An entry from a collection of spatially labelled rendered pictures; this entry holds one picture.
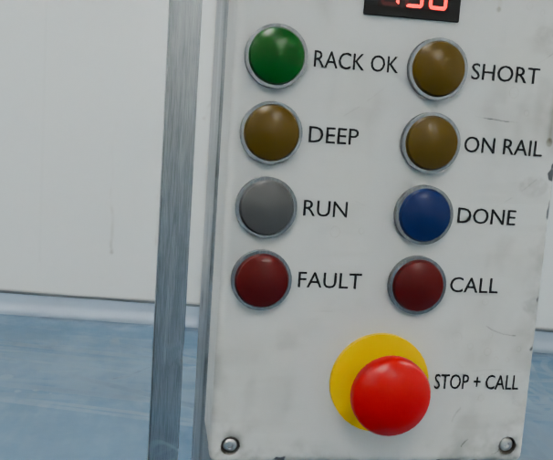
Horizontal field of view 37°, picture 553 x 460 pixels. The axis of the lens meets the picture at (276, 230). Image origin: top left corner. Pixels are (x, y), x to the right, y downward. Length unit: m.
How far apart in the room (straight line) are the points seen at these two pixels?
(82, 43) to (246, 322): 3.53
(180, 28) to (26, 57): 2.46
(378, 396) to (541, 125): 0.16
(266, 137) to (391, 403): 0.14
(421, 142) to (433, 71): 0.03
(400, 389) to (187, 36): 1.22
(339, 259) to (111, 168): 3.49
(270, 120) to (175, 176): 1.18
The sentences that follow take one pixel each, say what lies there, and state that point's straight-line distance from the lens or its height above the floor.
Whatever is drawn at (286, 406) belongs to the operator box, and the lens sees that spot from 0.42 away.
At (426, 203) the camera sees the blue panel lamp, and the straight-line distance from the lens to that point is 0.41.
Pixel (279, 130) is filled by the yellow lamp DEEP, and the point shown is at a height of 1.03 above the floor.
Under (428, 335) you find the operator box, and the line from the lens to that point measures 0.43.
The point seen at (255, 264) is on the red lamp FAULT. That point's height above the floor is 0.96.
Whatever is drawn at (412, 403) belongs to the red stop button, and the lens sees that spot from 0.41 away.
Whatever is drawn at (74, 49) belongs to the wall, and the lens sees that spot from 3.91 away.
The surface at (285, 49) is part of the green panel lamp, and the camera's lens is 0.39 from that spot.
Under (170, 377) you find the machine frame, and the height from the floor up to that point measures 0.50.
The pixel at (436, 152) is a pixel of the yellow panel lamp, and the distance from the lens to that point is 0.41.
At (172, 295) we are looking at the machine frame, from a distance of 1.59.
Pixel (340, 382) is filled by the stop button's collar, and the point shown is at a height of 0.90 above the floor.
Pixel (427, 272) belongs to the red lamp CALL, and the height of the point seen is 0.96.
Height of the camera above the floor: 1.04
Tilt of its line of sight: 8 degrees down
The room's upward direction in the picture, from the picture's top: 4 degrees clockwise
